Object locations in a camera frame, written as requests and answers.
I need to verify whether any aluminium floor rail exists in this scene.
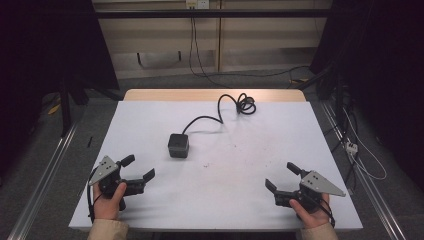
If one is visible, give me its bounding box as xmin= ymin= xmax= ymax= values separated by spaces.
xmin=319 ymin=99 xmax=407 ymax=240
xmin=5 ymin=122 xmax=80 ymax=240

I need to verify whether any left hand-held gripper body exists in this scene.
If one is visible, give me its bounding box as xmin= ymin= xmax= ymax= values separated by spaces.
xmin=88 ymin=155 xmax=147 ymax=212

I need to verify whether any black power adapter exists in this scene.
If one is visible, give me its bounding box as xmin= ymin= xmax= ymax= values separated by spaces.
xmin=167 ymin=133 xmax=190 ymax=159

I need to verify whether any black hanging wall cable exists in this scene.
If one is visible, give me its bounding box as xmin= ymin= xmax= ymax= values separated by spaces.
xmin=188 ymin=16 xmax=312 ymax=90

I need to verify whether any white power strip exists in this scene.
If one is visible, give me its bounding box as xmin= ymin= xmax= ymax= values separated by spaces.
xmin=345 ymin=141 xmax=359 ymax=156

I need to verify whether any person's left hand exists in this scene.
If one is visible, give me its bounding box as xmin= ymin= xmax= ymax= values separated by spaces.
xmin=92 ymin=181 xmax=128 ymax=221

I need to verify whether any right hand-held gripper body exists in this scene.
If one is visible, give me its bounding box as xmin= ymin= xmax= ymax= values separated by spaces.
xmin=274 ymin=169 xmax=347 ymax=215

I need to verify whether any black metal stand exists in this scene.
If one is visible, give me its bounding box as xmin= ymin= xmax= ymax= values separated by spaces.
xmin=57 ymin=77 xmax=90 ymax=138

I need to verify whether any black curtain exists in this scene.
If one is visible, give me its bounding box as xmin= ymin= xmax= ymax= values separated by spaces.
xmin=309 ymin=0 xmax=424 ymax=193
xmin=0 ymin=0 xmax=120 ymax=181

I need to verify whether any white table cover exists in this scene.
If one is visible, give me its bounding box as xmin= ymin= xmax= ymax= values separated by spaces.
xmin=68 ymin=99 xmax=364 ymax=233

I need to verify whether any yellow tape strip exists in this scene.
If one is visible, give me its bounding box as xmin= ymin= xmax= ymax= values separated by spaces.
xmin=47 ymin=102 xmax=62 ymax=116

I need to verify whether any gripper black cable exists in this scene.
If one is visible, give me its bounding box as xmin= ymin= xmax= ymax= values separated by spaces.
xmin=86 ymin=167 xmax=103 ymax=224
xmin=308 ymin=194 xmax=336 ymax=229

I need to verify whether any black horizontal bar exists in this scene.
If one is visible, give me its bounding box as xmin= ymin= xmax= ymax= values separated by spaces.
xmin=94 ymin=8 xmax=333 ymax=20

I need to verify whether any person's right hand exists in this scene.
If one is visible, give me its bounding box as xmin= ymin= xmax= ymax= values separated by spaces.
xmin=288 ymin=193 xmax=331 ymax=230

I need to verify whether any white floor cable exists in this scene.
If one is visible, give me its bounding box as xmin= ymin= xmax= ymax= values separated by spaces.
xmin=342 ymin=108 xmax=388 ymax=181

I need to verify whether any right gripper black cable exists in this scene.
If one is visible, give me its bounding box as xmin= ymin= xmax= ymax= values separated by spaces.
xmin=308 ymin=194 xmax=336 ymax=229

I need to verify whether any white wall socket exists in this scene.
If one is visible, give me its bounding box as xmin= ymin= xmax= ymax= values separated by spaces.
xmin=185 ymin=0 xmax=211 ymax=10

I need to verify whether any black adapter cable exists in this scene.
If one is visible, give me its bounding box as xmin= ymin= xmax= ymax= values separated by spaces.
xmin=181 ymin=92 xmax=258 ymax=136

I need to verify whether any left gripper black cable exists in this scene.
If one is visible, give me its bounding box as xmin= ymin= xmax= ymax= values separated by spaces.
xmin=86 ymin=167 xmax=103 ymax=224

